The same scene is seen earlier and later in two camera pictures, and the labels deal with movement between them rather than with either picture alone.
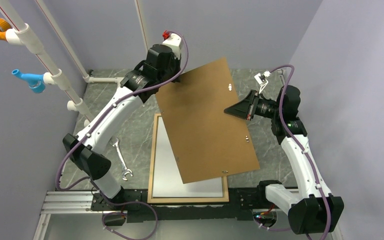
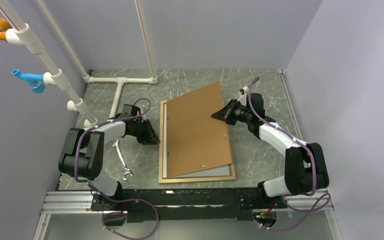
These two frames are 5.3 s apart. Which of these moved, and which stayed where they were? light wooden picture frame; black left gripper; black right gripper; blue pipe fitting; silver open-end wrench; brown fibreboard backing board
Moved: black right gripper; black left gripper; light wooden picture frame; brown fibreboard backing board
Stayed: silver open-end wrench; blue pipe fitting
